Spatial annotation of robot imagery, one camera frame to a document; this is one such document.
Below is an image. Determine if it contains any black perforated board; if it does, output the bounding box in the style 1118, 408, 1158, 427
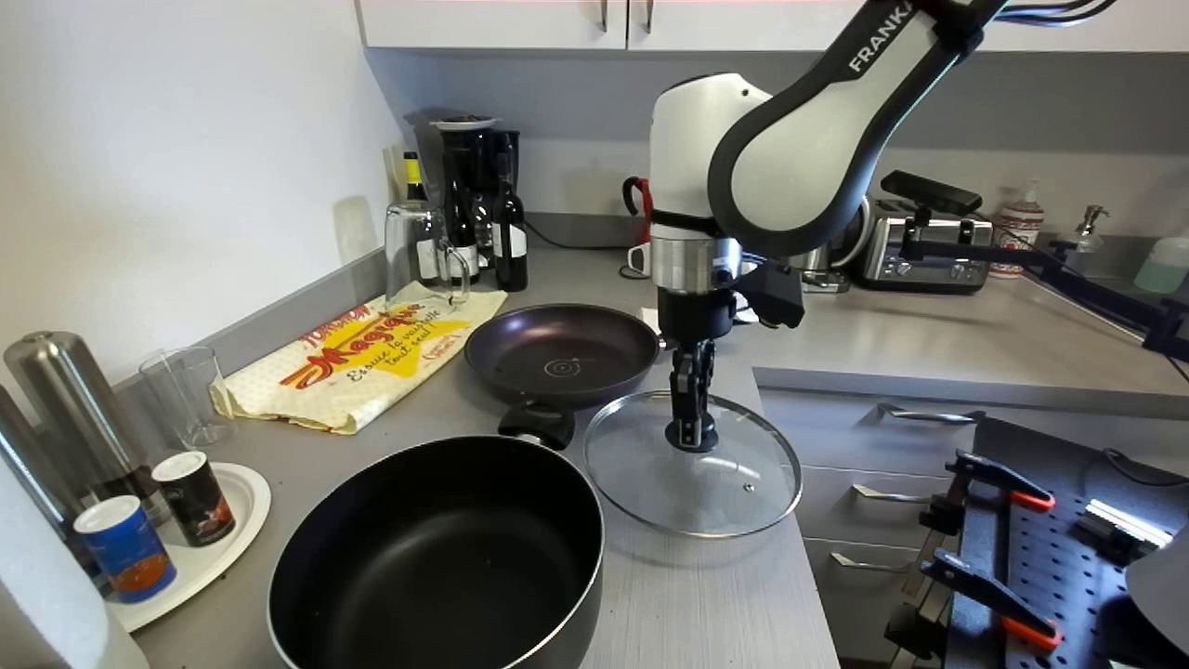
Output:
942, 414, 1189, 669

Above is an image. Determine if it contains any clear plastic jar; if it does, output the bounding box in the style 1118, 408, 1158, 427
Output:
996, 183, 1049, 257

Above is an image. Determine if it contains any black frying pan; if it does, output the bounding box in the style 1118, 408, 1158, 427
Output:
461, 300, 665, 417

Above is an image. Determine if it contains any white paper towel roll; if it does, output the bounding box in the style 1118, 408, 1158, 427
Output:
0, 459, 154, 669

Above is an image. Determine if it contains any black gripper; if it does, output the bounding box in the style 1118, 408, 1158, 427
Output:
651, 283, 743, 440

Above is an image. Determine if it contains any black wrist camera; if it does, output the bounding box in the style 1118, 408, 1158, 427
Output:
739, 257, 809, 333

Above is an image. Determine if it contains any black cooking pot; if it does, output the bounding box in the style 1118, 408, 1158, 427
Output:
264, 403, 611, 669

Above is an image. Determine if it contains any grey drawer unit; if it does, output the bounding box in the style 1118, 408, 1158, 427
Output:
755, 390, 996, 669

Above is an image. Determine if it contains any black coffee machine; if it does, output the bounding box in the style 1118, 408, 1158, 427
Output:
406, 107, 523, 252

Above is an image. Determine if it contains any white oval plate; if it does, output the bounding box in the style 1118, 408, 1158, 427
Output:
104, 459, 274, 635

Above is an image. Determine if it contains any steel cylinder mill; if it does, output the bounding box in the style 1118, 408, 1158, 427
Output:
0, 385, 67, 539
0, 329, 155, 502

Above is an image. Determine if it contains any black clamp orange handle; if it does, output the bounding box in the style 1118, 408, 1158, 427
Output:
884, 551, 1066, 662
918, 449, 1064, 539

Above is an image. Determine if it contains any dark printed cup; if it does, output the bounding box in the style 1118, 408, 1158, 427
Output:
147, 448, 238, 551

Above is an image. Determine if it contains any small clear glass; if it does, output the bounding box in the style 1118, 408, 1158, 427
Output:
183, 344, 238, 448
134, 350, 193, 454

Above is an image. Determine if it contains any wine bottle yellow foil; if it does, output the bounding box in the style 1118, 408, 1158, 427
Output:
401, 148, 447, 289

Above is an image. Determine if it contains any dark wine bottle white label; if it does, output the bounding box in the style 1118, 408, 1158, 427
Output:
441, 127, 488, 283
493, 127, 534, 295

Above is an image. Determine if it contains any blue printed cup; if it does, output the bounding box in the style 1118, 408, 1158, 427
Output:
72, 491, 177, 608

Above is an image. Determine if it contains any round glass lid black knob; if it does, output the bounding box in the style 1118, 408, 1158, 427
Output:
581, 386, 805, 547

